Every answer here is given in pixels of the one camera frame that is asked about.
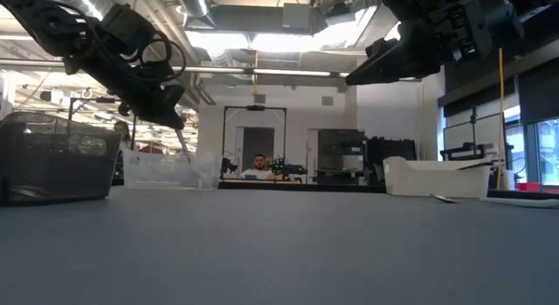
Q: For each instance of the black equipment stand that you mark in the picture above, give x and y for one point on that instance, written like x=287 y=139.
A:
x=467 y=152

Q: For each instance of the black cabinet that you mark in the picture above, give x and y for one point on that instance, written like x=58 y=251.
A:
x=340 y=156

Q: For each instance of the silver ventilation duct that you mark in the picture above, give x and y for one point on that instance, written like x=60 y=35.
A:
x=194 y=3

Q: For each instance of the silver cutlery piece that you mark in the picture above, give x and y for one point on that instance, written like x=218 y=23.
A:
x=183 y=145

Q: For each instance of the clear plastic bin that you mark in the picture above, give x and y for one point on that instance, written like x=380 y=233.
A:
x=166 y=174

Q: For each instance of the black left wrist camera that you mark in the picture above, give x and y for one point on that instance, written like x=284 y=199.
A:
x=126 y=27

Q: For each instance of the gray ceiling unit box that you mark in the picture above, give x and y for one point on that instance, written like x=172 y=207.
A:
x=297 y=15

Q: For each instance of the white plastic bin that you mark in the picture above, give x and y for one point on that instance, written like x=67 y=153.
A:
x=436 y=182

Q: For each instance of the yellow vertical pole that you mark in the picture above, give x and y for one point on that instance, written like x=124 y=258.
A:
x=501 y=121

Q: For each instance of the black metal gantry frame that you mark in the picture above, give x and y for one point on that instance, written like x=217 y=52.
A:
x=224 y=139

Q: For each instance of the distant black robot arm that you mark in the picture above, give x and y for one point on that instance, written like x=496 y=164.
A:
x=288 y=168
x=228 y=166

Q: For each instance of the brown cutlery piece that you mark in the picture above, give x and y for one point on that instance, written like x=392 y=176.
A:
x=476 y=165

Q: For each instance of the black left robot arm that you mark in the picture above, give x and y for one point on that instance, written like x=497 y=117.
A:
x=35 y=16

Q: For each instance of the long ceiling light strip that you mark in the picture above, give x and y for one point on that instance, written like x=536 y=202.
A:
x=288 y=72

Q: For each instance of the black equipment cases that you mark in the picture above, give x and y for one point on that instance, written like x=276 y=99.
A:
x=393 y=152

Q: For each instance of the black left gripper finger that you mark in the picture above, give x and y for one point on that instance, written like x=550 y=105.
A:
x=174 y=95
x=157 y=115

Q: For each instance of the person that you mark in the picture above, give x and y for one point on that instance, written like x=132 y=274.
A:
x=123 y=132
x=260 y=171

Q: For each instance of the red box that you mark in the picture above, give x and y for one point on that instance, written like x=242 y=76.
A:
x=528 y=186

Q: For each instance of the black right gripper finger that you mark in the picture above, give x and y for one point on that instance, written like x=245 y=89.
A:
x=391 y=46
x=402 y=67

